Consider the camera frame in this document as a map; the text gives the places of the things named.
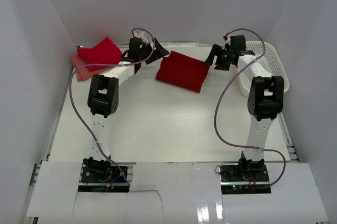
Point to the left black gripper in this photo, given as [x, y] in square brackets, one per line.
[149, 49]

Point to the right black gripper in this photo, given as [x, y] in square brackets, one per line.
[221, 57]

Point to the dark red t-shirt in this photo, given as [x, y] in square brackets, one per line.
[183, 71]

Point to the white perforated plastic basket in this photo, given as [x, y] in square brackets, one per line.
[270, 61]

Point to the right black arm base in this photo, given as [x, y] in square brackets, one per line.
[234, 182]

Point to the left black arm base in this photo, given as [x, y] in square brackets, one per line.
[109, 181]

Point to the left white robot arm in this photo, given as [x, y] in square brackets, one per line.
[103, 97]

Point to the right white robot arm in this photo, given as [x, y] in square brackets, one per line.
[265, 99]

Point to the papers at table back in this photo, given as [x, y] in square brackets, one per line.
[179, 44]

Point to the folded bright red t-shirt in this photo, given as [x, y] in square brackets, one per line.
[105, 52]

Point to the folded pink t-shirt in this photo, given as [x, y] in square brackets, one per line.
[83, 74]

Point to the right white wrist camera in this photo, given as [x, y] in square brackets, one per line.
[226, 42]

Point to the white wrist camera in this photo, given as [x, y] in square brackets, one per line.
[226, 42]
[142, 36]

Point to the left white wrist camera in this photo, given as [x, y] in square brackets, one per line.
[142, 36]

